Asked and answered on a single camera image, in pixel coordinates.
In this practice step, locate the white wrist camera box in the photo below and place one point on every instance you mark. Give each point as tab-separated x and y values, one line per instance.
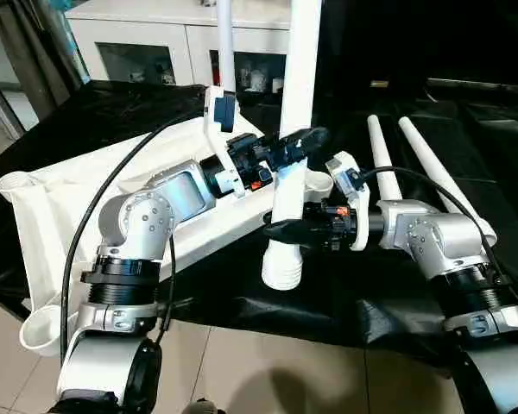
350	194
220	129

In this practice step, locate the white sideboard with glass doors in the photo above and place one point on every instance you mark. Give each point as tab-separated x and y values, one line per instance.
173	39

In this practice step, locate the white plastic table leg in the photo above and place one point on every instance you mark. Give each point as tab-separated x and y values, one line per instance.
293	103
382	164
225	43
440	181

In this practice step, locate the white plastic table top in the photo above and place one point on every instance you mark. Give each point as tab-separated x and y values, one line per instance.
86	207

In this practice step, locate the small yellow tag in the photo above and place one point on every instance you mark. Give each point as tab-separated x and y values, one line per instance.
379	84

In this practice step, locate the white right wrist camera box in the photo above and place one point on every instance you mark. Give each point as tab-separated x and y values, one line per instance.
350	194

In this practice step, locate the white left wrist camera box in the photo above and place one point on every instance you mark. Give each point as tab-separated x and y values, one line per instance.
220	129

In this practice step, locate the black work mat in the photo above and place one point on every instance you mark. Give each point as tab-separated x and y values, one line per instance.
328	302

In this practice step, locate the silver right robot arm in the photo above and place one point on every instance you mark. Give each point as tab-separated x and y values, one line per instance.
457	276

